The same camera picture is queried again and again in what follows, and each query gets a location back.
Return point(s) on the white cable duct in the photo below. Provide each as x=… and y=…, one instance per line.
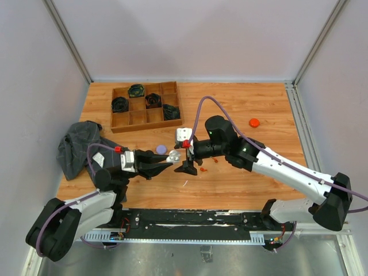
x=178, y=235

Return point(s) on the red patterned rolled necktie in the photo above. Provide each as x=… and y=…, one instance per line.
x=153, y=100

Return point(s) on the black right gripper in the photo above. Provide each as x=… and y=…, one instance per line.
x=188, y=165

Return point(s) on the wooden compartment tray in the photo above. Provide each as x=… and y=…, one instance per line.
x=138, y=117

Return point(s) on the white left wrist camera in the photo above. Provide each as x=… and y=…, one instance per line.
x=127, y=159

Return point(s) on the aluminium left frame post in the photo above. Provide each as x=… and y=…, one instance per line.
x=60, y=25

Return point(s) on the orange earbud charging case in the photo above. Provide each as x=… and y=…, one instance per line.
x=254, y=123

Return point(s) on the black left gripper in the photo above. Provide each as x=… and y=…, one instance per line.
x=145, y=164

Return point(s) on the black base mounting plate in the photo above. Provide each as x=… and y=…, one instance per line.
x=131, y=219

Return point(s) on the white earbud charging case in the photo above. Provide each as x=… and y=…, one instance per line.
x=173, y=156

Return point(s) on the green rolled necktie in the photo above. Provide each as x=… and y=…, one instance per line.
x=136, y=90

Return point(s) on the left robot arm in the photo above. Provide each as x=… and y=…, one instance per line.
x=60, y=223

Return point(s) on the grey checked cloth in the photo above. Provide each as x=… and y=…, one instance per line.
x=83, y=150

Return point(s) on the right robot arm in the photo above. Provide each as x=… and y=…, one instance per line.
x=326, y=200

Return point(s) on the dark rolled necktie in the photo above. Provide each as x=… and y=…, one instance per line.
x=171, y=112

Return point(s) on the lilac earbud charging case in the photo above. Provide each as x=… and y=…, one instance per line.
x=161, y=149

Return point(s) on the aluminium corner frame post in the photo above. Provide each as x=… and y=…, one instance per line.
x=336, y=12

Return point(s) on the black rolled necktie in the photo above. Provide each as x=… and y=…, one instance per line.
x=120, y=105

